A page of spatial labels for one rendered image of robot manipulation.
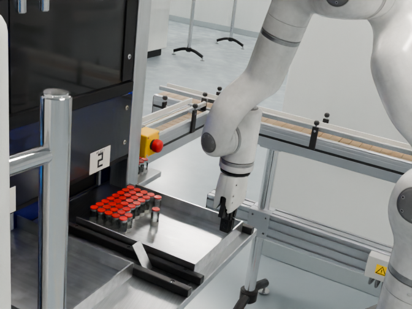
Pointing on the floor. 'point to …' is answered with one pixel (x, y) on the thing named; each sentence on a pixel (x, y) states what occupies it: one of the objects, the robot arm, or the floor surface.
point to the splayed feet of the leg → (245, 297)
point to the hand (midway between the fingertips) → (227, 224)
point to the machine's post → (141, 33)
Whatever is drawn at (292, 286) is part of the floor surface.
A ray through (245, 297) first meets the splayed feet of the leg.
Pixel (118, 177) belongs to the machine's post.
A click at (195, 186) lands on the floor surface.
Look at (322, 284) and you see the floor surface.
